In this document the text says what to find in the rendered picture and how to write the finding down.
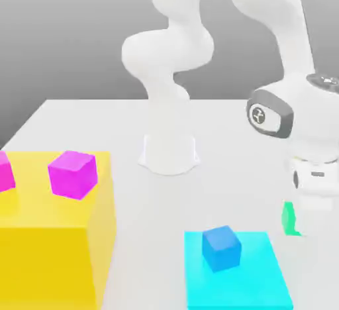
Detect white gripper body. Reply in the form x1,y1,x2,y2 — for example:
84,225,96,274
297,191,334,213

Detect small green cube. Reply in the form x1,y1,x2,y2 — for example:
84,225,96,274
281,200,303,237

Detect small magenta cube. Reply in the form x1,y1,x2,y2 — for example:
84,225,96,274
0,150,17,193
47,150,99,201

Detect small blue cube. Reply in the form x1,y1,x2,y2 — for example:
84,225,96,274
201,225,242,274

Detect large yellow box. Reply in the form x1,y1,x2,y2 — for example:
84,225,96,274
0,151,118,310

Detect large cyan box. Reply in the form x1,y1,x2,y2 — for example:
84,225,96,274
184,231,294,310

